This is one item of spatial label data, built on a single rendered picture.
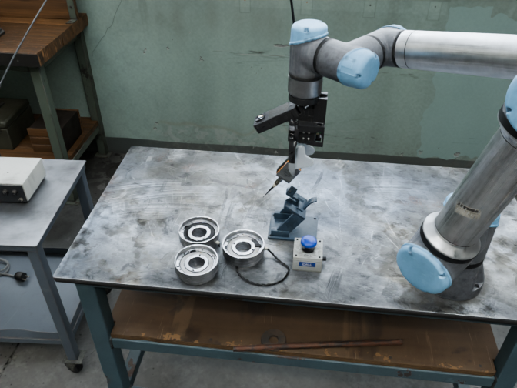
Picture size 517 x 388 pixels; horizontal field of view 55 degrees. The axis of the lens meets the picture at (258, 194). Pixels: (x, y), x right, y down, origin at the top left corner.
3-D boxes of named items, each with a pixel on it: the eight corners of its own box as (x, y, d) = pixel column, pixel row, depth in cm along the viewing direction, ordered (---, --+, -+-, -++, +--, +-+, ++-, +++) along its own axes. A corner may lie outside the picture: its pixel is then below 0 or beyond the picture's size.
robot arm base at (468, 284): (474, 257, 125) (485, 227, 119) (488, 303, 113) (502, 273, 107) (412, 252, 127) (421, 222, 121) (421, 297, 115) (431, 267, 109)
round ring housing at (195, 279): (223, 282, 118) (222, 269, 116) (179, 292, 116) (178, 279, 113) (213, 252, 126) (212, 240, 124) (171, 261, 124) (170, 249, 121)
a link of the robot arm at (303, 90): (286, 81, 104) (290, 65, 111) (285, 101, 107) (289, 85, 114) (322, 83, 104) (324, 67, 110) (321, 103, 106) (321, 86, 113)
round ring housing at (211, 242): (171, 245, 128) (169, 234, 126) (195, 222, 135) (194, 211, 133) (205, 260, 124) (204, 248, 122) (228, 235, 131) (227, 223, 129)
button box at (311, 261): (291, 270, 121) (293, 255, 118) (294, 250, 127) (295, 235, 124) (325, 273, 121) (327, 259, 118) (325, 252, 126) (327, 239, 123)
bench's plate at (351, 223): (54, 282, 121) (51, 276, 119) (131, 150, 168) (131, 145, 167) (572, 331, 110) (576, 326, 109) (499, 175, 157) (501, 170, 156)
